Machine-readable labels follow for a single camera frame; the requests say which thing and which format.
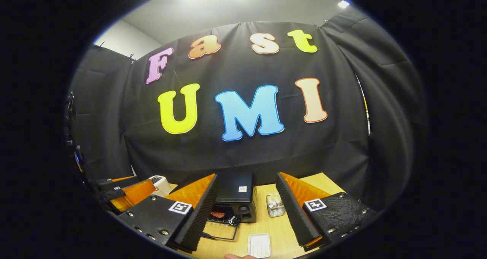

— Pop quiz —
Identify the black backdrop cloth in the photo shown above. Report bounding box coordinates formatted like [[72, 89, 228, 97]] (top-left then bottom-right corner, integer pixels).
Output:
[[68, 8, 428, 214]]

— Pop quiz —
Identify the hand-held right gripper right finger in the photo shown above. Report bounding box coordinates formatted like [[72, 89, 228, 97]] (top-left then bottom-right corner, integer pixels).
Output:
[[276, 172, 379, 252]]

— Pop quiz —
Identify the metal wire basket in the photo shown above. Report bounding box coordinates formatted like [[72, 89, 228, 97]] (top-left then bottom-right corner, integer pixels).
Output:
[[266, 193, 286, 218]]

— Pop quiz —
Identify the white toaster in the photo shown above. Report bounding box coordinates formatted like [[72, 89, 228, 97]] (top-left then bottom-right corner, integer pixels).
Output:
[[148, 175, 172, 198]]

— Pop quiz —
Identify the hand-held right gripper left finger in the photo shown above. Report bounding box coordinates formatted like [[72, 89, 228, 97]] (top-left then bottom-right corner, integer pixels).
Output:
[[117, 173, 219, 253]]

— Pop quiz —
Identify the black electric oven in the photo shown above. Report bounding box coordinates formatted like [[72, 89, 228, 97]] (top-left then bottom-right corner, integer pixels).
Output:
[[202, 170, 258, 241]]

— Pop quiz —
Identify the white rectangular tray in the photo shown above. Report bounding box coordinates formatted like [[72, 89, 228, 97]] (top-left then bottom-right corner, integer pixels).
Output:
[[247, 233, 272, 259]]

